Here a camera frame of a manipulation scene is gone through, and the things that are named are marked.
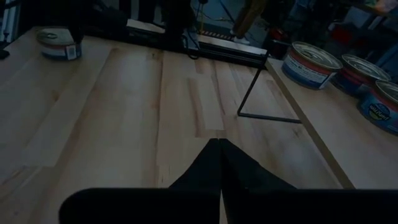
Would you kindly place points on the blue red salmon can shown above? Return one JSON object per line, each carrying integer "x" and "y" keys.
{"x": 363, "y": 70}
{"x": 308, "y": 71}
{"x": 382, "y": 109}
{"x": 56, "y": 46}

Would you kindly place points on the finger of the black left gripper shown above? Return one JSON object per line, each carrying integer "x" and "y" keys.
{"x": 77, "y": 31}

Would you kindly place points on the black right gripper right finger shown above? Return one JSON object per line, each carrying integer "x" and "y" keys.
{"x": 280, "y": 208}

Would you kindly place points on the person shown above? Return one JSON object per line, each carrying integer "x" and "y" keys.
{"x": 248, "y": 15}

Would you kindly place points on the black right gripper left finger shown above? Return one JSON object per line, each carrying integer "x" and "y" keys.
{"x": 155, "y": 208}

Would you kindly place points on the wooden shelf black frame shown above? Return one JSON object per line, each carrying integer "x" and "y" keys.
{"x": 342, "y": 124}

